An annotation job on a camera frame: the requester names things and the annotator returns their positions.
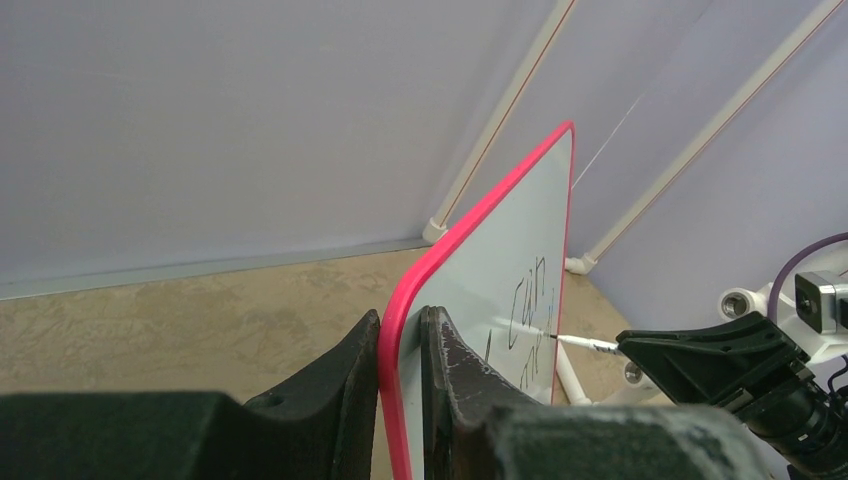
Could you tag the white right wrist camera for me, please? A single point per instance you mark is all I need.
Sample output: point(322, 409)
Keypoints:
point(815, 318)

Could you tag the pink framed whiteboard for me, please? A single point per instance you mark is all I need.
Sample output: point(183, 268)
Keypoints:
point(499, 273)

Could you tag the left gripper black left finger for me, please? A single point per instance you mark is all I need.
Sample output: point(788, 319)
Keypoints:
point(317, 424)

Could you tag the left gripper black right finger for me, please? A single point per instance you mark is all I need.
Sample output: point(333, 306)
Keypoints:
point(476, 425)

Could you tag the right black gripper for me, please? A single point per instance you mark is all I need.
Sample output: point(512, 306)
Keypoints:
point(728, 366)

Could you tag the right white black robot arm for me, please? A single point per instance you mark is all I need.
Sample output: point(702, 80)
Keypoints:
point(806, 425)

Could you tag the white PVC pipe frame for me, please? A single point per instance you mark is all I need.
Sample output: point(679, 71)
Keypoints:
point(705, 131)

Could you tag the black whiteboard marker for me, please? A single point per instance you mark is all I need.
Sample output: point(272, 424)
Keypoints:
point(589, 343)

